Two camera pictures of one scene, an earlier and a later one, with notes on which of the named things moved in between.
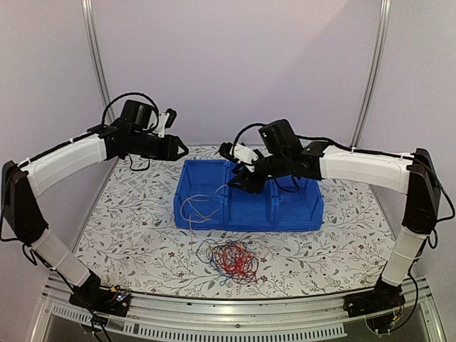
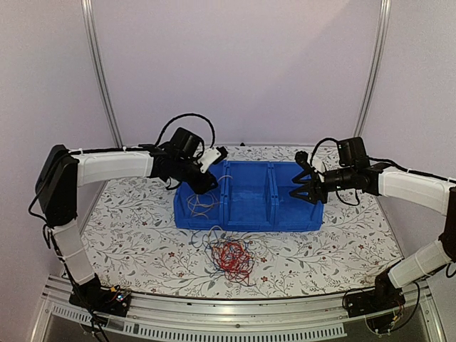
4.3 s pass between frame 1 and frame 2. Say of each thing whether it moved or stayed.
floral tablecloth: stayed
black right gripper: moved
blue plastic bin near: stayed
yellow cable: moved
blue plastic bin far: stayed
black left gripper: moved
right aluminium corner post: stayed
